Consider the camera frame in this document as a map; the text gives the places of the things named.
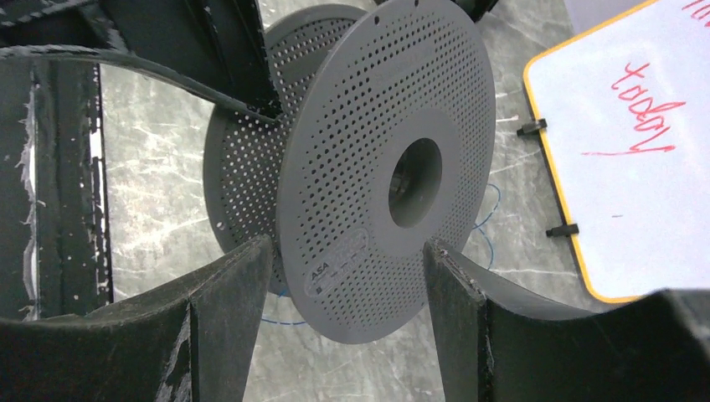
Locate whiteboard with red writing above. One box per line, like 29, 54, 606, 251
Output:
522, 1, 709, 303

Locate black cable spool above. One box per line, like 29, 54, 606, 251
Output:
203, 1, 496, 344

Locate blue thin cable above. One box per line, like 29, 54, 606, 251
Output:
260, 183, 503, 327

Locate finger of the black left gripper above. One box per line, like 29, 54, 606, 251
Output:
1, 0, 282, 121

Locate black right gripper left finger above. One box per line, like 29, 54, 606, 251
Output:
1, 235, 273, 401

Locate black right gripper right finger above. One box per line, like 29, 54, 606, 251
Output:
423, 239, 709, 401

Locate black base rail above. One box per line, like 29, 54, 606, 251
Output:
1, 60, 114, 321

